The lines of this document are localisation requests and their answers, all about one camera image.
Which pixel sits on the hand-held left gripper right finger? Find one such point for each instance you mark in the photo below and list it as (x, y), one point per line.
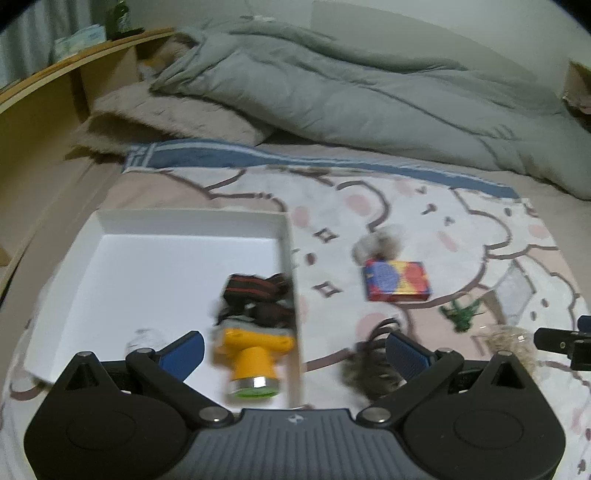
(400, 353)

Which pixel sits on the grey fur pompom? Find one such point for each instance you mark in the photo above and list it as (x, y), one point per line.
(379, 244)

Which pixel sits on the beige fluffy pillow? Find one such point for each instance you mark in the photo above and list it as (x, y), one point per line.
(171, 122)

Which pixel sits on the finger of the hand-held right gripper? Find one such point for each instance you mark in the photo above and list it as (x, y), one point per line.
(561, 340)

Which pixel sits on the wooden side shelf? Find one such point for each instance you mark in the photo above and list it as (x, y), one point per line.
(578, 87)

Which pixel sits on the clear bag with brown contents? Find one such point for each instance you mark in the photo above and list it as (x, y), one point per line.
(505, 344)

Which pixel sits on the dark green glass bottle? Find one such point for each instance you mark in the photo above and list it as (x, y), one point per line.
(121, 18)

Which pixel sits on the white cardboard box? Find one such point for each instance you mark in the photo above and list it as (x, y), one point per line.
(152, 281)

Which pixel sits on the wooden headboard shelf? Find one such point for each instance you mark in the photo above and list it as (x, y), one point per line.
(41, 115)

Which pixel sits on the brown fur ball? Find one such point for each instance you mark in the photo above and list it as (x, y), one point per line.
(369, 376)

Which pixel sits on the tissue pack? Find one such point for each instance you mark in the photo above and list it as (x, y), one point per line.
(78, 42)

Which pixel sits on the green plastic toy figure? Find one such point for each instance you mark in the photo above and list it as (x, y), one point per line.
(461, 314)

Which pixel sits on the printed bear blanket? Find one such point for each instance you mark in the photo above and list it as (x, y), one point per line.
(415, 217)

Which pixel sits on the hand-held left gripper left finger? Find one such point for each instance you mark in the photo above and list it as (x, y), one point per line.
(182, 353)

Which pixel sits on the grey duvet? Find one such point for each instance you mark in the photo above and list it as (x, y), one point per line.
(360, 97)

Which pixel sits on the grey plastic pouch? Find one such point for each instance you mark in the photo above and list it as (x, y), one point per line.
(513, 288)

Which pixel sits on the colourful small card box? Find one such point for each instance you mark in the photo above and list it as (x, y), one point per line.
(398, 280)

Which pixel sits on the clear plastic wrapper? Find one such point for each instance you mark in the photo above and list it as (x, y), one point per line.
(144, 340)

